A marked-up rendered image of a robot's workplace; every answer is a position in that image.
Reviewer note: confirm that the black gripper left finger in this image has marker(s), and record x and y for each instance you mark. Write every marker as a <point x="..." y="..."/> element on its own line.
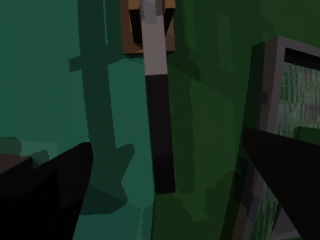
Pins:
<point x="44" y="204"/>

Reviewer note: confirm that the grey putter with red head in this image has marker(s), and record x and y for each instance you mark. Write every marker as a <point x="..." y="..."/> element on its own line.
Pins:
<point x="156" y="85"/>

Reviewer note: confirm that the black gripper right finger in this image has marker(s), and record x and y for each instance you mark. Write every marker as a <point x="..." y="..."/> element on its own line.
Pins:
<point x="291" y="168"/>

